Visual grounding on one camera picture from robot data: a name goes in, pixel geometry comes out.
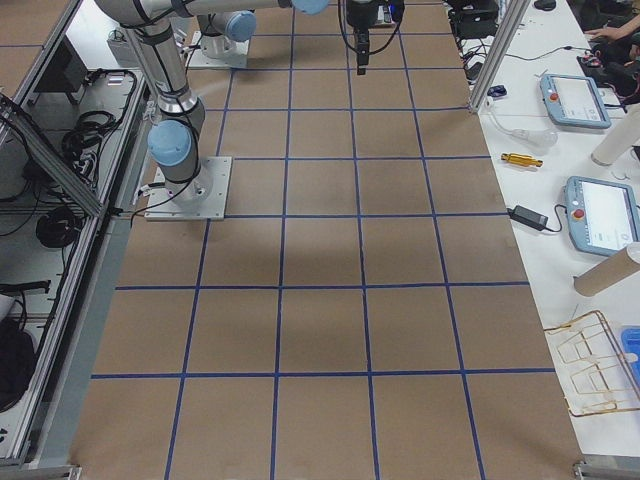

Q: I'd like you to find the gold wire rack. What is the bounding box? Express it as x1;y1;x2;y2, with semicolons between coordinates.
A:
544;310;639;418

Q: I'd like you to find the blue teach pendant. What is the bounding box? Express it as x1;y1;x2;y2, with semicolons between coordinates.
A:
539;74;611;130
564;176;639;256

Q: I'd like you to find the far blue teach pendant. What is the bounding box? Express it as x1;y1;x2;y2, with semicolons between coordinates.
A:
539;74;611;130

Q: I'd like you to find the cardboard tube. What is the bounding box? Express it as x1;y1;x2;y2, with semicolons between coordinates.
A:
590;104;640;166
573;242;639;297

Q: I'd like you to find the blue plastic tray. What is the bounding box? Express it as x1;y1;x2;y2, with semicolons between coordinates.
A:
620;326;640;384

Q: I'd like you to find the far cardboard tube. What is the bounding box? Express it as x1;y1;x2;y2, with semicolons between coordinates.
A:
590;104;640;166

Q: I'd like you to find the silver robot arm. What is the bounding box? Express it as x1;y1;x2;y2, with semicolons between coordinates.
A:
197;10;257;59
96;1;329;207

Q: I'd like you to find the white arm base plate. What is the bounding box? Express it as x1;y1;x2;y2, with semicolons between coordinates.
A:
187;30;250;69
143;156;232;221

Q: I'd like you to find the near cardboard tube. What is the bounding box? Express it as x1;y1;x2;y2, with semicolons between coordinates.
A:
573;242;639;297

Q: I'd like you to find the black power adapter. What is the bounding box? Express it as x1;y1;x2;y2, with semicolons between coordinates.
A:
507;205;548;231

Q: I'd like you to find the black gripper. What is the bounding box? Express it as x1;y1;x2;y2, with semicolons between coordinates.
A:
346;1;395;76

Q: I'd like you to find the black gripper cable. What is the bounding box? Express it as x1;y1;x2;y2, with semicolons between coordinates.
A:
337;0;404;55

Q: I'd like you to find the gold metal cylinder tool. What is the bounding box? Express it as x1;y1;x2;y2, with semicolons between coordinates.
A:
500;153;544;168

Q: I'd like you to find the small blue device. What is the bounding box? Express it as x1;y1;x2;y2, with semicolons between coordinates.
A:
487;85;507;98

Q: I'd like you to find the aluminium frame post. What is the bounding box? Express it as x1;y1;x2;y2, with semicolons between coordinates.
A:
468;0;530;113

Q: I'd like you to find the near blue teach pendant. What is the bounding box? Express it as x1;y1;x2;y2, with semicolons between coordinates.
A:
564;176;639;256

